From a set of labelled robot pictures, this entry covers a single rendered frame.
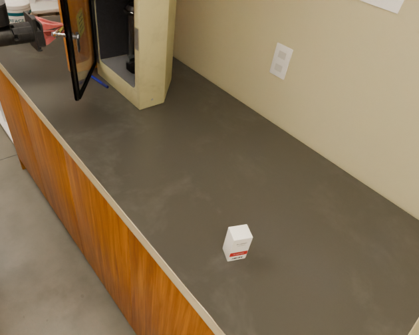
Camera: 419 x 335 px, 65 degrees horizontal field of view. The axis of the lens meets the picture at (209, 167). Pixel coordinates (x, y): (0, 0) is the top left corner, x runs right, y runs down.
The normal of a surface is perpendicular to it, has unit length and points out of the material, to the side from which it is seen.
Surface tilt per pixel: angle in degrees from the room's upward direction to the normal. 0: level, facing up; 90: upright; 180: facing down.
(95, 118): 0
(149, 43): 90
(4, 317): 0
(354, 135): 90
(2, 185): 0
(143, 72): 90
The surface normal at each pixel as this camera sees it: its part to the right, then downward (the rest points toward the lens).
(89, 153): 0.14, -0.74
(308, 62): -0.74, 0.37
